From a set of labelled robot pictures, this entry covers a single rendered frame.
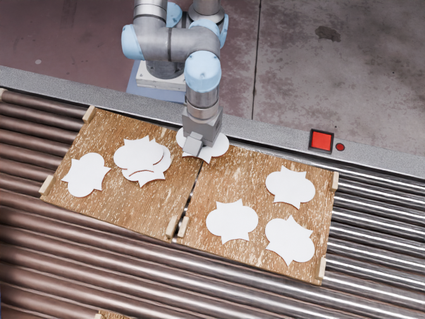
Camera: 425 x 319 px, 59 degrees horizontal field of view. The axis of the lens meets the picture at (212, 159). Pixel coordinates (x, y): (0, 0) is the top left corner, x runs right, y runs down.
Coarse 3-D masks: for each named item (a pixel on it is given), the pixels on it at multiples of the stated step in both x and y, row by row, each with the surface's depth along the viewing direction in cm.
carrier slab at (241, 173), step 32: (224, 160) 117; (256, 160) 117; (288, 160) 118; (224, 192) 112; (256, 192) 112; (320, 192) 113; (192, 224) 107; (320, 224) 108; (224, 256) 103; (256, 256) 103; (320, 256) 104
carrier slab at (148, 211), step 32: (96, 128) 121; (128, 128) 122; (160, 128) 122; (64, 160) 116; (192, 160) 117; (64, 192) 111; (96, 192) 111; (128, 192) 111; (160, 192) 111; (128, 224) 107; (160, 224) 107
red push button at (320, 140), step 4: (316, 132) 124; (312, 136) 123; (316, 136) 123; (320, 136) 123; (324, 136) 123; (328, 136) 123; (312, 140) 122; (316, 140) 122; (320, 140) 122; (324, 140) 122; (328, 140) 122; (312, 144) 121; (316, 144) 121; (320, 144) 122; (324, 144) 122; (328, 144) 122; (320, 148) 121; (324, 148) 121; (328, 148) 121
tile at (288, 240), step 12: (276, 228) 106; (288, 228) 106; (300, 228) 106; (276, 240) 104; (288, 240) 104; (300, 240) 104; (276, 252) 103; (288, 252) 103; (300, 252) 103; (312, 252) 103; (288, 264) 101
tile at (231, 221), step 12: (216, 204) 109; (228, 204) 109; (240, 204) 109; (216, 216) 107; (228, 216) 107; (240, 216) 107; (252, 216) 107; (216, 228) 105; (228, 228) 106; (240, 228) 106; (252, 228) 106; (228, 240) 104
